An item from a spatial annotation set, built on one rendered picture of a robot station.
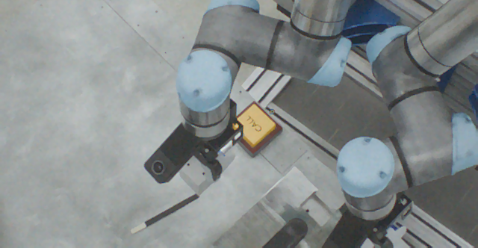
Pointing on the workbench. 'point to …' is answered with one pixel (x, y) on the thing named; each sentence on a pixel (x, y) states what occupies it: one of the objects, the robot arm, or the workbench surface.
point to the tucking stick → (164, 214)
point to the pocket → (318, 208)
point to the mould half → (278, 217)
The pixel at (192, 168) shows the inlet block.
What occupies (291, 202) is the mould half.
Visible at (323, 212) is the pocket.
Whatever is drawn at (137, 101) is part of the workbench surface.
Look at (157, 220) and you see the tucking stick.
